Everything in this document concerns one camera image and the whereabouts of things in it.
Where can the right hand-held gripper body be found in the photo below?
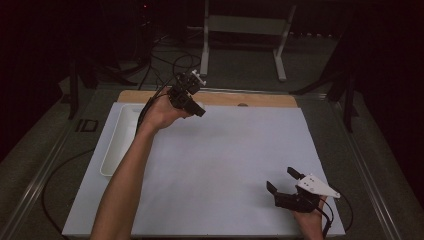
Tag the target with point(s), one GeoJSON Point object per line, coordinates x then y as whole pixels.
{"type": "Point", "coordinates": [300, 201]}

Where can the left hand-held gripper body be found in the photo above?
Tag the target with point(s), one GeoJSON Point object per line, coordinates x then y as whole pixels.
{"type": "Point", "coordinates": [182, 93]}

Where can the white plastic bin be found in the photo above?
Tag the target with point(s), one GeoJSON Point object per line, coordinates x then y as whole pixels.
{"type": "Point", "coordinates": [121, 133]}

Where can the person's right hand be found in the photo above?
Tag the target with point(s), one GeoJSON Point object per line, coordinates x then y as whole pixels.
{"type": "Point", "coordinates": [313, 220]}

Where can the person's left hand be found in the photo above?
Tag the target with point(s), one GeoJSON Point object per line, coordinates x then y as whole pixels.
{"type": "Point", "coordinates": [160, 113]}

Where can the white table mat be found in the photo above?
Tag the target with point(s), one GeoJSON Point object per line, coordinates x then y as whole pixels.
{"type": "Point", "coordinates": [220, 173]}

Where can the dark equipment rack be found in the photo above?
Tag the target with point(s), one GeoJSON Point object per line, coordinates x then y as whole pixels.
{"type": "Point", "coordinates": [145, 23]}

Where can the black tripod stand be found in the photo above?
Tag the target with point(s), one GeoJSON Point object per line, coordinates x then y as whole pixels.
{"type": "Point", "coordinates": [348, 100]}
{"type": "Point", "coordinates": [74, 90]}

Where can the white metal stand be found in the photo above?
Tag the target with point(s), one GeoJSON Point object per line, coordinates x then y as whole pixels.
{"type": "Point", "coordinates": [246, 25]}

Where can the metal floor rail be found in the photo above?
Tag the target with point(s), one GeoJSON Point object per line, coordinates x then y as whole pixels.
{"type": "Point", "coordinates": [36, 186]}
{"type": "Point", "coordinates": [370, 186]}

